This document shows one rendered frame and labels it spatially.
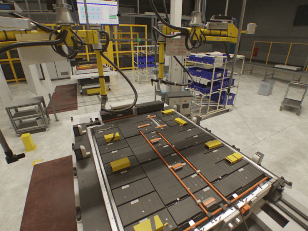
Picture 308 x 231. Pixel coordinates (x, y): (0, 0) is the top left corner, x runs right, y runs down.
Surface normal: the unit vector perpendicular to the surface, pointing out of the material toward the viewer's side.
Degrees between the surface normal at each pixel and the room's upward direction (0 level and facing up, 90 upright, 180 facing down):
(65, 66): 90
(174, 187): 0
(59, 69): 90
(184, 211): 0
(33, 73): 90
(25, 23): 90
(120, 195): 0
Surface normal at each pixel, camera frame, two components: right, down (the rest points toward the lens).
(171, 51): -0.16, 0.43
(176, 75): 0.17, 0.43
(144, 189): 0.00, -0.90
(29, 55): 0.77, 0.28
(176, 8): 0.45, 0.39
